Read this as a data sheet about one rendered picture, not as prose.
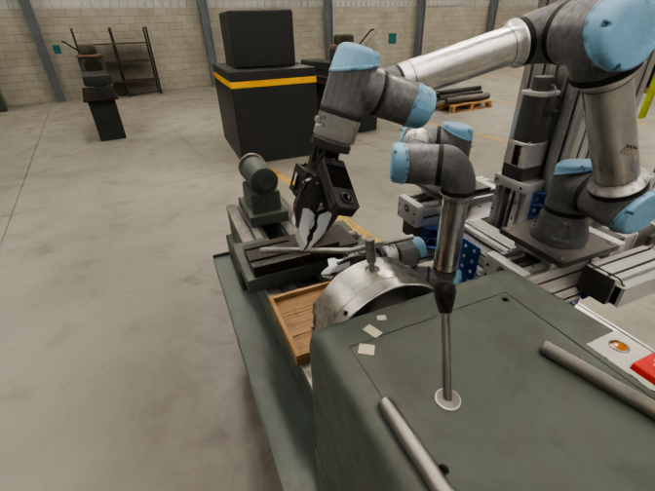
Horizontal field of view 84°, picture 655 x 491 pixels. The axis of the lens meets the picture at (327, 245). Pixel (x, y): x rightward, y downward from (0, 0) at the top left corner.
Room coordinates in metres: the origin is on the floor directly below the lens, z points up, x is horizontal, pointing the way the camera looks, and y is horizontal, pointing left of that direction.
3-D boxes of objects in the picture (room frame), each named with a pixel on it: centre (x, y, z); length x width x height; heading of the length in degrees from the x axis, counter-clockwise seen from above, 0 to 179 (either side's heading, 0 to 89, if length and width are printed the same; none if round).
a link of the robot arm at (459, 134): (1.41, -0.50, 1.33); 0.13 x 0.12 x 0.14; 74
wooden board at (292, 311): (0.95, -0.01, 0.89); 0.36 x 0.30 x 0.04; 112
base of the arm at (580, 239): (0.94, -0.69, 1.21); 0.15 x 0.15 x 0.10
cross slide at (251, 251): (1.28, 0.11, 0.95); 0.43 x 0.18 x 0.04; 112
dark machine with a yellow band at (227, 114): (6.33, 0.97, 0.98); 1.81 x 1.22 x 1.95; 21
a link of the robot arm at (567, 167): (0.94, -0.69, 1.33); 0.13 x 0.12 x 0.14; 12
